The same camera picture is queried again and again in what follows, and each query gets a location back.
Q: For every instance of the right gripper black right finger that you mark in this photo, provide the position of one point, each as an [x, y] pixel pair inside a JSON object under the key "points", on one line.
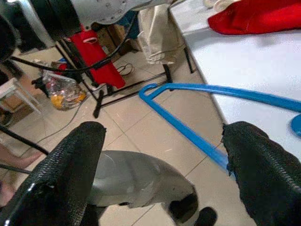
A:
{"points": [[265, 176]]}

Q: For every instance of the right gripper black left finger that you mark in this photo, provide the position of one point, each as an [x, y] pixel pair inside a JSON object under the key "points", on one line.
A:
{"points": [[58, 183]]}

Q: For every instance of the blue plastic hanger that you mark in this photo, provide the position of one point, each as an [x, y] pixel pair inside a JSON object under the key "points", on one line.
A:
{"points": [[183, 128]]}

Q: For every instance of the red pinstripe garment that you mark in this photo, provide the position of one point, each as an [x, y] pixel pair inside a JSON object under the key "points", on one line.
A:
{"points": [[254, 18]]}

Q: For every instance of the bare human foot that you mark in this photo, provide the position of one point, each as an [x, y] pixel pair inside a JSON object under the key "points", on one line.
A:
{"points": [[16, 157]]}

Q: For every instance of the grey robot leg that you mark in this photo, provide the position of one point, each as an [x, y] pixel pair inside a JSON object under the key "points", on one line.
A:
{"points": [[136, 174]]}

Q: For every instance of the clear plastic bag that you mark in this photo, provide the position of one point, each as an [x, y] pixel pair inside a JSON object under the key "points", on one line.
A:
{"points": [[65, 91]]}

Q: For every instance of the white stool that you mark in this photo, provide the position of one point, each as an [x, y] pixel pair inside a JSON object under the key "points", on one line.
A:
{"points": [[11, 87]]}

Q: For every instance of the red shirt white trim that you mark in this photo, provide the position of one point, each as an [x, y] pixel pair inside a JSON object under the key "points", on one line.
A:
{"points": [[98, 61]]}

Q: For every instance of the brown cardboard box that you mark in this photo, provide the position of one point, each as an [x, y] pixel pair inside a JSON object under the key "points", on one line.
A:
{"points": [[110, 35]]}

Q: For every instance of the beige jeans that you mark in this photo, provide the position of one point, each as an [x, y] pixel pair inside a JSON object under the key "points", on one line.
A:
{"points": [[160, 35]]}

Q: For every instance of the black metal table frame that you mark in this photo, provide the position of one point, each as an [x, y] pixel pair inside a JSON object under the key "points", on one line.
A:
{"points": [[189, 61]]}

